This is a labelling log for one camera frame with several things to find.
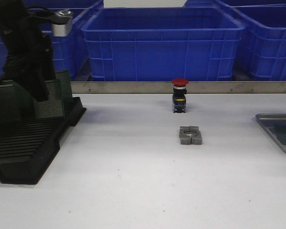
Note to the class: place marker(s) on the silver metal tray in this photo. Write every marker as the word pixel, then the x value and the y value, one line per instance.
pixel 267 122

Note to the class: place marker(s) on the red emergency stop button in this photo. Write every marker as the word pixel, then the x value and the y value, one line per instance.
pixel 178 98

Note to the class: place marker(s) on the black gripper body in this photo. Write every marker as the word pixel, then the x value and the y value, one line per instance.
pixel 30 52

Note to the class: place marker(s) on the black slotted board rack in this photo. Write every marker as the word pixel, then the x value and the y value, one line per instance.
pixel 28 146

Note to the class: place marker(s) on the green circuit board front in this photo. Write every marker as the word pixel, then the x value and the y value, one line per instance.
pixel 15 103

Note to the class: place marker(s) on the blue crate front left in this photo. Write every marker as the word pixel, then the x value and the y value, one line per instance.
pixel 69 53

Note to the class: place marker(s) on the blue crate rear left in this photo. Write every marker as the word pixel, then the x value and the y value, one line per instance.
pixel 62 4

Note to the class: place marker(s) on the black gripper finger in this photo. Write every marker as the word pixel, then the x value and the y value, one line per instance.
pixel 38 88

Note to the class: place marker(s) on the blue crate front centre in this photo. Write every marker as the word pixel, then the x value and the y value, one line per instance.
pixel 161 44

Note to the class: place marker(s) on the blue crate front right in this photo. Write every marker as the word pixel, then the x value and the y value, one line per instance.
pixel 262 48

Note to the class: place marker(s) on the grey metal clamp block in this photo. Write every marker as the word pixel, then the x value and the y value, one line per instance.
pixel 190 135

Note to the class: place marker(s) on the blue crate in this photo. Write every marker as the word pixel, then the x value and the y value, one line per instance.
pixel 233 3
pixel 62 4
pixel 161 44
pixel 69 53
pixel 262 48

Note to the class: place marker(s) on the blue crate rear right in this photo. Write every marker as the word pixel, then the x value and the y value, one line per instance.
pixel 233 3

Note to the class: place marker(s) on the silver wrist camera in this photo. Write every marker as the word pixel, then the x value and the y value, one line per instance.
pixel 61 23

